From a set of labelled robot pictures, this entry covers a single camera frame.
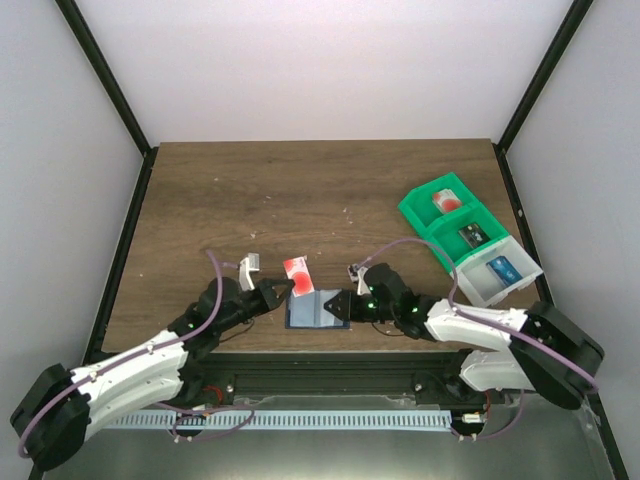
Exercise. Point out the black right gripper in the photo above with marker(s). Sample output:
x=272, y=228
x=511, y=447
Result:
x=348, y=309

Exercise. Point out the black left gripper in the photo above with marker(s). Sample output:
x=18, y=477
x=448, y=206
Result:
x=269, y=285

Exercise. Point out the red white card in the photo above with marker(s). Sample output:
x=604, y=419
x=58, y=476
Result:
x=296, y=269
x=446, y=201

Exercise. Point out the blue leather card holder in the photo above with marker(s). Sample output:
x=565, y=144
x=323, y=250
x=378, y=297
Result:
x=307, y=312

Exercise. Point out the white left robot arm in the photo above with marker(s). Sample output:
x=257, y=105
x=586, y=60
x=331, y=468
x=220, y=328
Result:
x=65, y=407

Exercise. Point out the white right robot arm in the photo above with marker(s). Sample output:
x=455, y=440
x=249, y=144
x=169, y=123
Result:
x=537, y=349

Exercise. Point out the red white card in bin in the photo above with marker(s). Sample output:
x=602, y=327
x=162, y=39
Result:
x=446, y=201

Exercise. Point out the dark card in bin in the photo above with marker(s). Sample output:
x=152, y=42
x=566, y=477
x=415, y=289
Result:
x=474, y=235

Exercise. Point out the blue card in bin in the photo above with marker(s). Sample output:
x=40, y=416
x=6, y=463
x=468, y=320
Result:
x=504, y=270

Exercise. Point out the green bin far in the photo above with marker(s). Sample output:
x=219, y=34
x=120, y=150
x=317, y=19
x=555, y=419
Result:
x=431, y=203

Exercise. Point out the green bin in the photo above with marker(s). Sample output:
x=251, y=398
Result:
x=431, y=203
x=447, y=238

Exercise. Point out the green bin middle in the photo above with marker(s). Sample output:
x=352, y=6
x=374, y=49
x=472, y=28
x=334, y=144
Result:
x=447, y=238

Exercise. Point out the white bin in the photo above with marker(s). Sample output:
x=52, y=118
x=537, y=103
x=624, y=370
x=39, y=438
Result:
x=491, y=273

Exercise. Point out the metal front plate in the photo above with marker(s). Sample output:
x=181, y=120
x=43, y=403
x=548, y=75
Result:
x=545, y=443

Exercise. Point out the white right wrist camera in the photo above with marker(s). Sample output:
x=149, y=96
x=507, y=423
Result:
x=356, y=274

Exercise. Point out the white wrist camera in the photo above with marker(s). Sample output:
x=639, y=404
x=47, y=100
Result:
x=356, y=274
x=249, y=265

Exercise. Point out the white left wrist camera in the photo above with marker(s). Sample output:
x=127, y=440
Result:
x=249, y=265

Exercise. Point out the black front frame rail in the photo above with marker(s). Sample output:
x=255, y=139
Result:
x=426, y=377

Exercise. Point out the light blue slotted cable duct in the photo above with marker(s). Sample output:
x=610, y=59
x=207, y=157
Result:
x=282, y=420

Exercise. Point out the black frame post left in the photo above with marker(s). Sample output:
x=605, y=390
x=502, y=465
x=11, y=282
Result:
x=78, y=25

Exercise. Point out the black frame post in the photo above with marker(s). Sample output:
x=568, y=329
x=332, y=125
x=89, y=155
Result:
x=561, y=40
x=78, y=25

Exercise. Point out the black frame post right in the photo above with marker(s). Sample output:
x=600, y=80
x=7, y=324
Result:
x=561, y=40

